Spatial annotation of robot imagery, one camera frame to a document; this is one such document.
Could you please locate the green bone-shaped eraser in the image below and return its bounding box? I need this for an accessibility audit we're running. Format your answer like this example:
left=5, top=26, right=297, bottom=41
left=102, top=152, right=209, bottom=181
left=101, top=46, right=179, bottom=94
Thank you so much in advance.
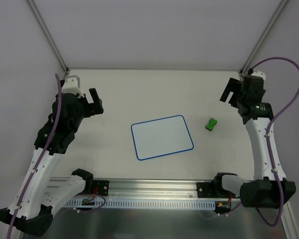
left=205, top=118, right=218, bottom=131

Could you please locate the blue-framed whiteboard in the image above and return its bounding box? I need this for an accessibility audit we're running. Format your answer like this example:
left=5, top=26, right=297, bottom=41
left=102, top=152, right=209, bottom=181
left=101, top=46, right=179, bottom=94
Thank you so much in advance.
left=131, top=115, right=194, bottom=161

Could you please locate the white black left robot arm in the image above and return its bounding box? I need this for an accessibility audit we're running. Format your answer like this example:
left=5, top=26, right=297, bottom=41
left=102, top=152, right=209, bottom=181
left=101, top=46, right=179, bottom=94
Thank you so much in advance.
left=0, top=88, right=104, bottom=238

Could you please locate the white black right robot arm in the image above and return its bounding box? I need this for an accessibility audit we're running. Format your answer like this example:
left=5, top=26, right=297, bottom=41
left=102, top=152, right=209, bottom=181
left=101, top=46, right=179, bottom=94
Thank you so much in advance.
left=212, top=76, right=296, bottom=209

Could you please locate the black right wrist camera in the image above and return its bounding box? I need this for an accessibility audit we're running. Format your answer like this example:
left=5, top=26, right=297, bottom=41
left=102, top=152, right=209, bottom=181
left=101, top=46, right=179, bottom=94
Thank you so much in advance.
left=242, top=70, right=266, bottom=92

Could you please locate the right aluminium frame post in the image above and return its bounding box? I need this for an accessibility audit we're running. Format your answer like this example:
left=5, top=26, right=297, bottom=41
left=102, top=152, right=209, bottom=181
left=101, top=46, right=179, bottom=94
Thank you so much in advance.
left=239, top=0, right=290, bottom=75

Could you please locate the aluminium frame post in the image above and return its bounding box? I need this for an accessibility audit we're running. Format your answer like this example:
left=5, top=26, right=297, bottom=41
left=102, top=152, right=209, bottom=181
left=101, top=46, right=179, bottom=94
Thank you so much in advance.
left=239, top=0, right=290, bottom=75
left=25, top=0, right=69, bottom=74

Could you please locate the left aluminium frame post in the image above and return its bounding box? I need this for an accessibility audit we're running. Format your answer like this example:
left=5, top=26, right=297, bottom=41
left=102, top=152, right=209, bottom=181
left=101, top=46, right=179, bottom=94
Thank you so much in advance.
left=25, top=0, right=69, bottom=74

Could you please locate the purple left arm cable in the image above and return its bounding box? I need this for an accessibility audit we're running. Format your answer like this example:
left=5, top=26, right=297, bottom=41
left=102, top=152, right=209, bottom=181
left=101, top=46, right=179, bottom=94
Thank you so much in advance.
left=7, top=73, right=107, bottom=239

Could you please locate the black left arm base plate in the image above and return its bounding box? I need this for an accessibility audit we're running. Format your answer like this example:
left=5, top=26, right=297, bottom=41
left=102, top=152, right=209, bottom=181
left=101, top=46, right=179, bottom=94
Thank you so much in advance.
left=92, top=180, right=110, bottom=197

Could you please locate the aluminium mounting rail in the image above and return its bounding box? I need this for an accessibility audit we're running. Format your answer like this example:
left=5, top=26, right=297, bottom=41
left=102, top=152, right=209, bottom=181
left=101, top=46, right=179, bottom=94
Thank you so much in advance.
left=43, top=176, right=290, bottom=201

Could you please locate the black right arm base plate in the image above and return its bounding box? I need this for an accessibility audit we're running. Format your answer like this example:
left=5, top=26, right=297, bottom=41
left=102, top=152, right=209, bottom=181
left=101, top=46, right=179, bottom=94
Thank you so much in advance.
left=196, top=182, right=231, bottom=198

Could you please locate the white slotted cable duct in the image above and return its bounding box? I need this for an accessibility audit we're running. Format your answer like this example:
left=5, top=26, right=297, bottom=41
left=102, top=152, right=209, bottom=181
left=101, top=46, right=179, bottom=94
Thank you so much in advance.
left=64, top=198, right=216, bottom=211

